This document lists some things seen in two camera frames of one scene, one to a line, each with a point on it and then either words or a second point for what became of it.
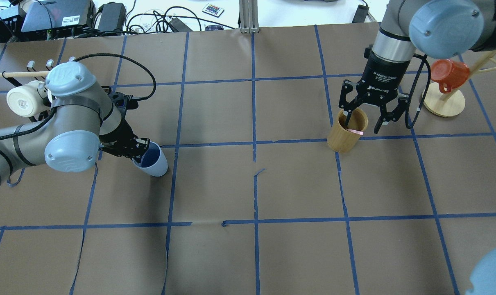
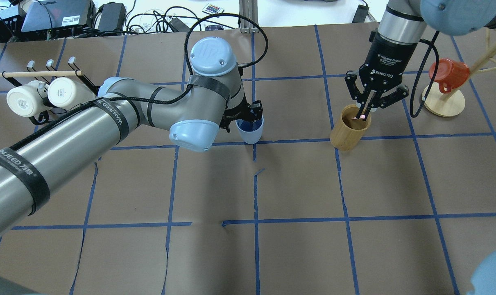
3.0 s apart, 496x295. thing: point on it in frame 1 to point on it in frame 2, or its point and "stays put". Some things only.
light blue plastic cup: (153, 162) to (250, 134)
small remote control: (213, 10) stays put
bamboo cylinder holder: (344, 140) stays put
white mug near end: (25, 100) stays put
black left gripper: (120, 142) to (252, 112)
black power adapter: (112, 17) stays put
